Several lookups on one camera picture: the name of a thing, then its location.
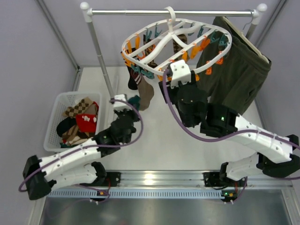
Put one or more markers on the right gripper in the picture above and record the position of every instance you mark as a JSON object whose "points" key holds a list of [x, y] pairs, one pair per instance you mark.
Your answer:
{"points": [[164, 86]]}

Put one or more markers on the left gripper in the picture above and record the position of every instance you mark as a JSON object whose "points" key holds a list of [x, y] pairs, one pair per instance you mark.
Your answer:
{"points": [[131, 112]]}

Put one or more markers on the teal sock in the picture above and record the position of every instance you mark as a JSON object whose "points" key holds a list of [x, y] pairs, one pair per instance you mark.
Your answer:
{"points": [[135, 102]]}

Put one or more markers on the red sock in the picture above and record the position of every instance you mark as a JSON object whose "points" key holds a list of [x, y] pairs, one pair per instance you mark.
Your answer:
{"points": [[87, 123]]}

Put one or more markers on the white oval clip hanger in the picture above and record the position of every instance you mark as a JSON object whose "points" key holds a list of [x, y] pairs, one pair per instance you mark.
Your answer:
{"points": [[151, 49]]}

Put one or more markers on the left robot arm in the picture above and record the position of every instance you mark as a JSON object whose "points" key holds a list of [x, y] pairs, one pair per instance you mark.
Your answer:
{"points": [[79, 165]]}

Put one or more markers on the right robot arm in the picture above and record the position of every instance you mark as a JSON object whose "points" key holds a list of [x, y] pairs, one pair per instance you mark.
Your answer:
{"points": [[273, 154]]}

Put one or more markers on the white hanger with metal hook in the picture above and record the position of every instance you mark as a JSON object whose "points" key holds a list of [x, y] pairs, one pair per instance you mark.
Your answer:
{"points": [[256, 16]]}

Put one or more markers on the black sock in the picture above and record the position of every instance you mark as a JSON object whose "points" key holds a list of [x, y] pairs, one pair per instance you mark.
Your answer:
{"points": [[132, 85]]}

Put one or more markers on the brown striped sock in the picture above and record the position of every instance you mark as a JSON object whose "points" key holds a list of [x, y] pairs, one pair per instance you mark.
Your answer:
{"points": [[146, 92]]}

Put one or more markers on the olive green shorts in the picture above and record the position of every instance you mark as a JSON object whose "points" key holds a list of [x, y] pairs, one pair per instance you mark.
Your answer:
{"points": [[236, 82]]}

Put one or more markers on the white laundry basket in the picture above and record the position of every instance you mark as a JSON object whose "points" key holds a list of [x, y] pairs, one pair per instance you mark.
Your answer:
{"points": [[62, 102]]}

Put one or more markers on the white metal clothes rack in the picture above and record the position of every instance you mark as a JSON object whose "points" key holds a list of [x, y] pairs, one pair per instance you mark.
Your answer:
{"points": [[89, 13]]}

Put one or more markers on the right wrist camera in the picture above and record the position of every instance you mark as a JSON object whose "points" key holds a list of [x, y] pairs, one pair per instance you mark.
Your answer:
{"points": [[180, 73]]}

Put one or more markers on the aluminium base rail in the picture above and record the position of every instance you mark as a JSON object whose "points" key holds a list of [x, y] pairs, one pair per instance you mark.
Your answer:
{"points": [[169, 185]]}

